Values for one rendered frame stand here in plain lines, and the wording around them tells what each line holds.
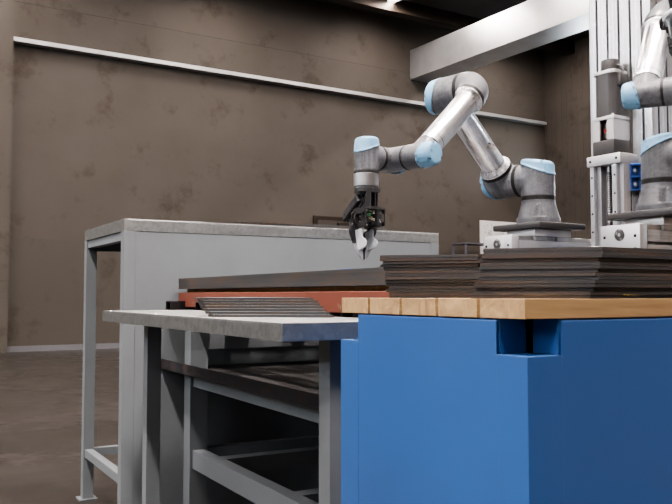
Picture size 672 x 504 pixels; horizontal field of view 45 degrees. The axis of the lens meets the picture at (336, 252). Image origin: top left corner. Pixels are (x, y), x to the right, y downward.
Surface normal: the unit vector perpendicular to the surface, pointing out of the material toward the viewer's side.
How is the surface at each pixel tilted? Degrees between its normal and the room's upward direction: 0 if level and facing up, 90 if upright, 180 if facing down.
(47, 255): 90
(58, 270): 90
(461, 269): 90
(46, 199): 90
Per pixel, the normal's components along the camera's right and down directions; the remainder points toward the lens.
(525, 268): -0.26, -0.05
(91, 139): 0.53, -0.04
